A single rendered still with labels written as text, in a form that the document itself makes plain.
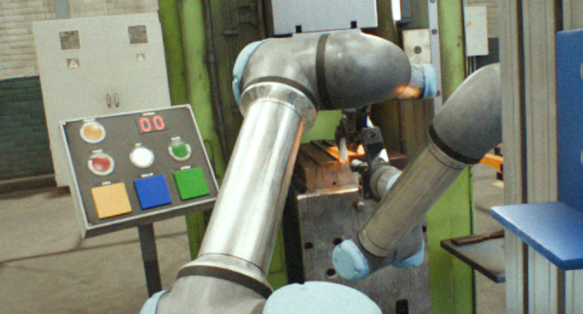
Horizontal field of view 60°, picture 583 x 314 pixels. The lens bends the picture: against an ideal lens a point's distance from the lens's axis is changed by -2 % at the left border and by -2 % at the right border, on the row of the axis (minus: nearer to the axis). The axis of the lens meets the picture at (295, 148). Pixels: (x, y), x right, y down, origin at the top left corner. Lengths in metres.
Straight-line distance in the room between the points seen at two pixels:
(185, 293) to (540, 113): 0.40
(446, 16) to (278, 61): 1.09
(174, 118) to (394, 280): 0.79
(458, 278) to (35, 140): 6.34
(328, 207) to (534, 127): 1.20
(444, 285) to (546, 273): 1.60
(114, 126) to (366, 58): 0.79
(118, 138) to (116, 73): 5.34
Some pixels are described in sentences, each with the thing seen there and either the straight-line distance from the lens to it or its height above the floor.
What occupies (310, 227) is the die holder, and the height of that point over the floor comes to 0.82.
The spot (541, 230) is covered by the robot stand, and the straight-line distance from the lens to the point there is 0.24.
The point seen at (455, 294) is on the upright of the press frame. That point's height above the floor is 0.44.
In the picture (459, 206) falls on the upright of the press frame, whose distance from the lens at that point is 1.86.
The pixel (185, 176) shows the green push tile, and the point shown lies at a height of 1.03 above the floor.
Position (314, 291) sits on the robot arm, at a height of 1.05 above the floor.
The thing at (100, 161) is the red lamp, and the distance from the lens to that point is 1.31.
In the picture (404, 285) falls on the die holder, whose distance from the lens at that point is 1.63.
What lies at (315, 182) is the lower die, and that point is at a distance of 1.52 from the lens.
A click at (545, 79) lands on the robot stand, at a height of 1.26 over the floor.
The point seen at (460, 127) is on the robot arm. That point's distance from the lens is 0.78.
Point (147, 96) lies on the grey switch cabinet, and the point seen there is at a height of 1.08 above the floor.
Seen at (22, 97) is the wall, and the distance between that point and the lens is 7.51.
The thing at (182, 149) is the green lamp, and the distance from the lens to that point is 1.36.
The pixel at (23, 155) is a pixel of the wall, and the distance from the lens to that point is 7.58.
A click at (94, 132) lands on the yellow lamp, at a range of 1.34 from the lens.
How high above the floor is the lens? 1.27
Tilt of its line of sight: 9 degrees down
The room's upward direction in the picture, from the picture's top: 5 degrees counter-clockwise
